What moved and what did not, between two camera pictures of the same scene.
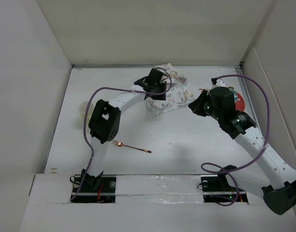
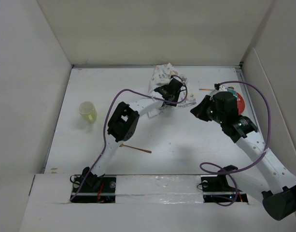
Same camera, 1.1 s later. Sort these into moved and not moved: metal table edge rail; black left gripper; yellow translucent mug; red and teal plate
Moved: black left gripper
Not moved: red and teal plate; metal table edge rail; yellow translucent mug
